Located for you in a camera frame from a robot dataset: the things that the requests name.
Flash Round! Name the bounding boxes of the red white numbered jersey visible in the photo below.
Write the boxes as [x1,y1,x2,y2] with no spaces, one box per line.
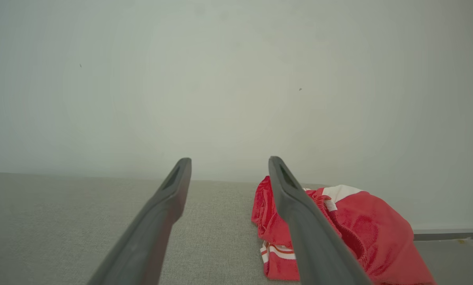
[259,239,300,282]

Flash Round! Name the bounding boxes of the grey wall baseboard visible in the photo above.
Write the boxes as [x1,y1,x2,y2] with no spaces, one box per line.
[412,228,473,241]

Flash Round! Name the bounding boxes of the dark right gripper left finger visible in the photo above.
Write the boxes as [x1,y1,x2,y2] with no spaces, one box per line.
[87,158,192,285]

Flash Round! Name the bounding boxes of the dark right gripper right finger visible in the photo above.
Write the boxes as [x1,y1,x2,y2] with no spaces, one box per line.
[268,156,373,285]

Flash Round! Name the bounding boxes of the red white sports shorts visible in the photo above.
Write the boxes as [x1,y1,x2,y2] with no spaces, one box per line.
[251,175,437,285]

